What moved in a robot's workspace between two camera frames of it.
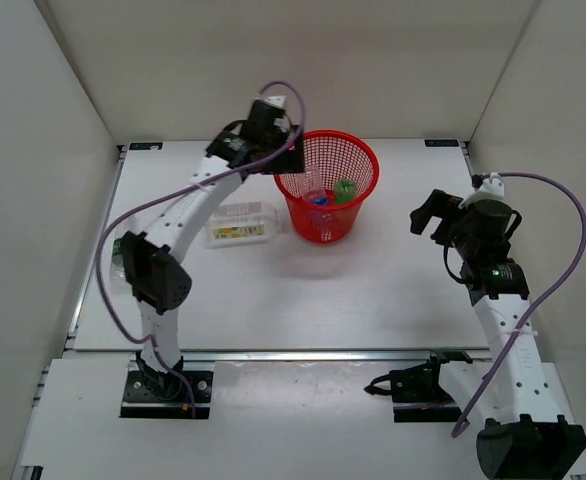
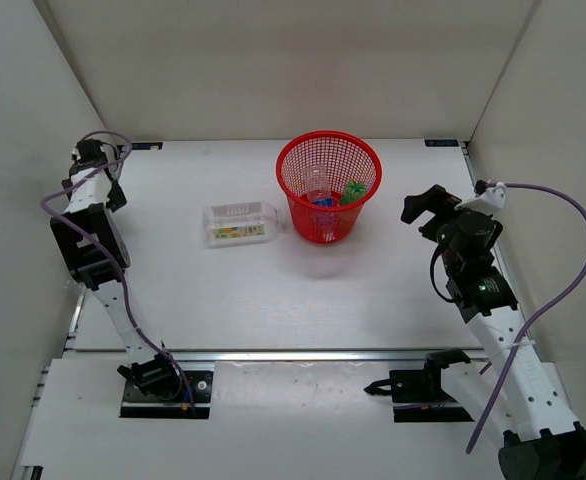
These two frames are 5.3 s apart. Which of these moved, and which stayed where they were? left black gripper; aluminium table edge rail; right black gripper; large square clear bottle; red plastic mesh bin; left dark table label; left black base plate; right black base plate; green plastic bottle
Moved: right black gripper; left black gripper; green plastic bottle
Stayed: right black base plate; left black base plate; left dark table label; large square clear bottle; aluminium table edge rail; red plastic mesh bin
